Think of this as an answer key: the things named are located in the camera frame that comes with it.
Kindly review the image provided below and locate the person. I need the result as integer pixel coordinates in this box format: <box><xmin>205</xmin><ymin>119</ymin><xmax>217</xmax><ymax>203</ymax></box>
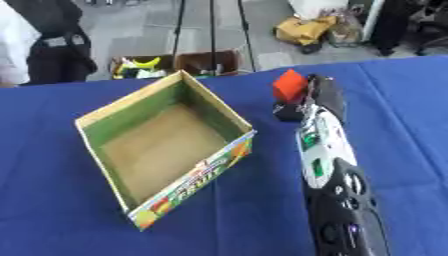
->
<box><xmin>0</xmin><ymin>0</ymin><xmax>100</xmax><ymax>88</ymax></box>

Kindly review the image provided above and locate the black tripod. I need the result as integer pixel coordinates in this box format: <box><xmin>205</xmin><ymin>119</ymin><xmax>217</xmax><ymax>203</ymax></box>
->
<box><xmin>169</xmin><ymin>0</ymin><xmax>259</xmax><ymax>77</ymax></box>

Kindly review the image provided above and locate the cardboard box with toys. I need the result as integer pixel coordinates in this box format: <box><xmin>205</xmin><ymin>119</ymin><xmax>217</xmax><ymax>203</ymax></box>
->
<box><xmin>108</xmin><ymin>54</ymin><xmax>177</xmax><ymax>81</ymax></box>

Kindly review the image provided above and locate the red block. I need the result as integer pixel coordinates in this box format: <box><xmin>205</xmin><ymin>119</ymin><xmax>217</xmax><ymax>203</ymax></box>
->
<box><xmin>271</xmin><ymin>68</ymin><xmax>310</xmax><ymax>104</ymax></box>

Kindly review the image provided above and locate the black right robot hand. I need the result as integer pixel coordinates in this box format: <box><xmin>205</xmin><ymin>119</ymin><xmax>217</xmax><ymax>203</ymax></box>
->
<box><xmin>271</xmin><ymin>73</ymin><xmax>349</xmax><ymax>123</ymax></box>

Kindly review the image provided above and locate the cardboard box with green inside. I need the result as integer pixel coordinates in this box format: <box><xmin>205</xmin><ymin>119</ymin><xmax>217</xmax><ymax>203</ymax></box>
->
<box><xmin>73</xmin><ymin>69</ymin><xmax>259</xmax><ymax>232</ymax></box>

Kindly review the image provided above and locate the brown cardboard box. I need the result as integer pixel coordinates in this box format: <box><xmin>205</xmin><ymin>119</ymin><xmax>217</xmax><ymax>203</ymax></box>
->
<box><xmin>173</xmin><ymin>49</ymin><xmax>245</xmax><ymax>78</ymax></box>

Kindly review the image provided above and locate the clear plastic bag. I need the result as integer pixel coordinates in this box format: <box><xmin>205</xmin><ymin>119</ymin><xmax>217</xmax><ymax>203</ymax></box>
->
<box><xmin>325</xmin><ymin>9</ymin><xmax>366</xmax><ymax>48</ymax></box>

